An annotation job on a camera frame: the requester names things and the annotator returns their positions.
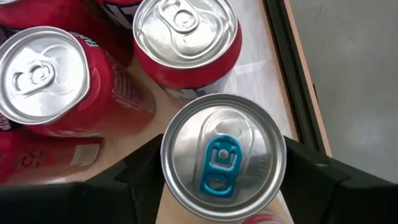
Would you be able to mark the blue silver Red Bull can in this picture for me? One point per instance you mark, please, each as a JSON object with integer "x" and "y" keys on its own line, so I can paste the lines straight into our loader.
{"x": 224, "y": 140}

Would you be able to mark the wooden shelf with black frame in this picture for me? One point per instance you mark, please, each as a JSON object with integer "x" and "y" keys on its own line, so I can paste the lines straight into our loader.
{"x": 143, "y": 102}

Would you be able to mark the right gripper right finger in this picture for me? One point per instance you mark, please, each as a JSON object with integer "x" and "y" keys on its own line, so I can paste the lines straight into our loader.
{"x": 348, "y": 199}

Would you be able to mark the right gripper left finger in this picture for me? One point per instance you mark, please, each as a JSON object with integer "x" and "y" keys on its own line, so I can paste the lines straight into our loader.
{"x": 62, "y": 205}

